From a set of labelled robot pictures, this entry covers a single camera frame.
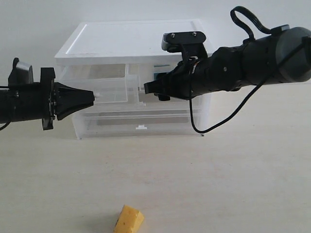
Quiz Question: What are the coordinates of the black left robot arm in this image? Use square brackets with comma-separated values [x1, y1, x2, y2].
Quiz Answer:
[0, 67, 95, 130]

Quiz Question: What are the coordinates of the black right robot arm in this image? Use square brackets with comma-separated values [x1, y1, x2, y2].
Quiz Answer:
[144, 25, 311, 101]

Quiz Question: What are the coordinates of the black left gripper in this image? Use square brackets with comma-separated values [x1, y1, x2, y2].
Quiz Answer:
[40, 67, 95, 131]

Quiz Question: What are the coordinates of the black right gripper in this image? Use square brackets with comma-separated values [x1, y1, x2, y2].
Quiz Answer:
[144, 60, 209, 101]

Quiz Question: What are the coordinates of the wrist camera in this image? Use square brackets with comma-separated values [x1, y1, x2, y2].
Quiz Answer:
[161, 31, 207, 61]
[8, 57, 34, 86]

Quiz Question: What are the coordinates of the yellow cheese wedge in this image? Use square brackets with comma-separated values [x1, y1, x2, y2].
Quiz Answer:
[113, 205, 145, 233]

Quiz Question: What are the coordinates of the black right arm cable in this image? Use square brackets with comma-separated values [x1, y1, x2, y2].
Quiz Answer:
[188, 6, 311, 134]

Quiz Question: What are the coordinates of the white plastic drawer cabinet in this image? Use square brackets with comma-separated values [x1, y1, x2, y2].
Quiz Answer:
[55, 19, 211, 130]

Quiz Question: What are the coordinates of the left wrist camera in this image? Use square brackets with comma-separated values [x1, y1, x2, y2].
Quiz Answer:
[8, 57, 34, 86]

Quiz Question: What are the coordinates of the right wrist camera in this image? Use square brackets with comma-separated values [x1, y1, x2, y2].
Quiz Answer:
[161, 31, 207, 61]

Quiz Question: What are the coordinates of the white blue-label pill bottle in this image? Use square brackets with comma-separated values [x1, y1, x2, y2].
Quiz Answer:
[153, 64, 172, 80]

